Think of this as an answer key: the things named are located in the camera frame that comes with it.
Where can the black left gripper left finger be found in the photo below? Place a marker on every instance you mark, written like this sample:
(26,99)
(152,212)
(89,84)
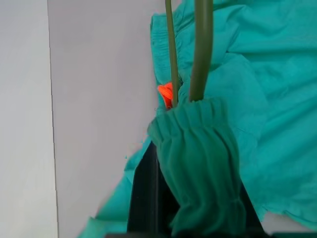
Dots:
(146,193)

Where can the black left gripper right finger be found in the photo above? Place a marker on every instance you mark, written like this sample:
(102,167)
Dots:
(252,218)

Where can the green shorts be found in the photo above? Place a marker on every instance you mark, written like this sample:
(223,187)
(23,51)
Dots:
(272,99)

